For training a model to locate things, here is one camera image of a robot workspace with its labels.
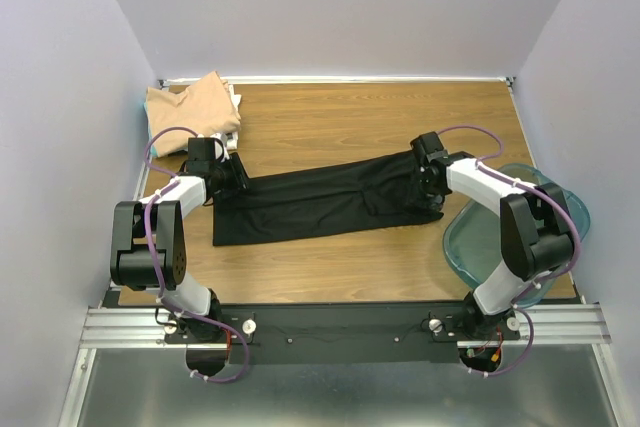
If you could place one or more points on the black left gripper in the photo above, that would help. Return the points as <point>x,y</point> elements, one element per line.
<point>239,173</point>

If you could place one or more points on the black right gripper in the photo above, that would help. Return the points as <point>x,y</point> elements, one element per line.
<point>435,202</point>

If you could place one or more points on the black t shirt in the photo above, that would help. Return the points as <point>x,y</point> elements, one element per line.
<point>381,192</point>

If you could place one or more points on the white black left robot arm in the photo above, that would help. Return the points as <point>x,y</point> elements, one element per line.
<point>148,246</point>

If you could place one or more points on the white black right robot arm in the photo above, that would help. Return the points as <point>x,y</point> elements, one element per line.
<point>539,241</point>

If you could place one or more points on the folded white printed t shirt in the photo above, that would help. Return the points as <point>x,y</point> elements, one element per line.
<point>230,140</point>

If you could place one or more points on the teal plastic bin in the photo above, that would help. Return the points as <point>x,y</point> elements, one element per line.
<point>471,242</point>

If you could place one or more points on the folded tan t shirt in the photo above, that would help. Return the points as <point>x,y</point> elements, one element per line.
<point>206,107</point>

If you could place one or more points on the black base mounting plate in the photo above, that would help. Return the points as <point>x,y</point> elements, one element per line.
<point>341,333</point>

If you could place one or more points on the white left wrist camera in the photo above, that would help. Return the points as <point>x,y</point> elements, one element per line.
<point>207,148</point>

